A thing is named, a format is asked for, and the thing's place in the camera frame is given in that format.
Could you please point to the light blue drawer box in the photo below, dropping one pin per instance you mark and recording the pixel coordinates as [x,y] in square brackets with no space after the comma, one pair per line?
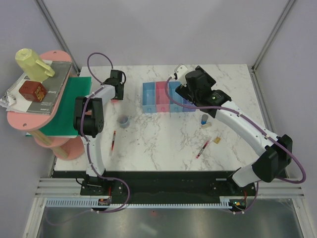
[149,98]

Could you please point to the red cube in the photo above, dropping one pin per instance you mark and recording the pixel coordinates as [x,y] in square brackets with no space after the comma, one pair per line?
[33,91]

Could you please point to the red pen left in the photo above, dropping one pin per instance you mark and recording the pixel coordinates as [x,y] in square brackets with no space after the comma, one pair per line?
[112,143]

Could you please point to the purple drawer box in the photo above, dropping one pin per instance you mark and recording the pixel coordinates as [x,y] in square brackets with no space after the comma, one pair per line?
[188,106]

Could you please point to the red pen right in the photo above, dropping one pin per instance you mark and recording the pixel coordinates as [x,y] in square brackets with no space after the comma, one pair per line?
[203,148]

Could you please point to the spiral notebook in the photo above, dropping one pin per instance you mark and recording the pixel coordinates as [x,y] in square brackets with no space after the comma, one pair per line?
[9,100]

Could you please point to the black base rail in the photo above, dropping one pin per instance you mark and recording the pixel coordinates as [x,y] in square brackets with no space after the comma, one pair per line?
[163,186]

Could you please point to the small yellow eraser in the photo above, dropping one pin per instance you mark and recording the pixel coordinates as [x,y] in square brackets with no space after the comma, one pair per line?
[217,140]

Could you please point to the green folder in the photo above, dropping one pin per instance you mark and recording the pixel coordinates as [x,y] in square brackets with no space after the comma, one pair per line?
[62,123]

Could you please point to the red pen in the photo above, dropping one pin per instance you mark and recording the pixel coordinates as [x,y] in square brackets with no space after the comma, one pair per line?
[203,148]
[112,143]

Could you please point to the white eraser stick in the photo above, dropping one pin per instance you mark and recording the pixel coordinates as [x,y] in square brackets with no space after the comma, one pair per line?
[206,125]

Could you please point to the grey manual book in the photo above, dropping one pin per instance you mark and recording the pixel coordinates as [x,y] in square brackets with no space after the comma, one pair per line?
[53,86]

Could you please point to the yellow mug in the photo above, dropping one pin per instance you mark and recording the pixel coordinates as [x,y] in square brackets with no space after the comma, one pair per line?
[34,67]

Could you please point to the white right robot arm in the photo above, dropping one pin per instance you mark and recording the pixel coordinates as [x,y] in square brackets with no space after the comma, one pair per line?
[271,148]

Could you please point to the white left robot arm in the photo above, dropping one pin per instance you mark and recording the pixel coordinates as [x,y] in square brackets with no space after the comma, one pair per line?
[89,119]

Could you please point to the pink drawer box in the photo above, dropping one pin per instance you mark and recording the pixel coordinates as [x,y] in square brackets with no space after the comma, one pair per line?
[162,101]

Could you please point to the clear small measuring cup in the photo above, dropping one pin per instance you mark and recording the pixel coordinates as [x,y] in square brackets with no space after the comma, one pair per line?
[123,121]

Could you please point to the white cable duct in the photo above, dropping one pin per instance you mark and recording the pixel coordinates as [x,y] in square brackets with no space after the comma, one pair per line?
[111,203]

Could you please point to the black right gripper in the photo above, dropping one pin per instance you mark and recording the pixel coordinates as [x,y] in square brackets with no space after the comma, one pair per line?
[184,91]

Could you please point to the blue glue stick grey cap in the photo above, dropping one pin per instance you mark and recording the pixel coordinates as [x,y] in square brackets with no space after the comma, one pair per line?
[204,119]

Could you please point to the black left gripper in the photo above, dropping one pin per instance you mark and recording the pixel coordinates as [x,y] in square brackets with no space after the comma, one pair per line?
[121,96]

